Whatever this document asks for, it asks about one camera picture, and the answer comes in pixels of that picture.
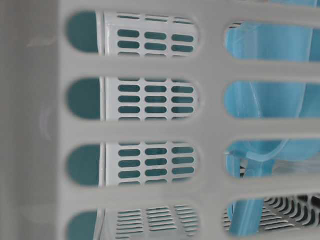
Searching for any white plastic shopping basket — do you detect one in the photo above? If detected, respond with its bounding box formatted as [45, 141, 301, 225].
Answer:
[0, 0, 320, 240]

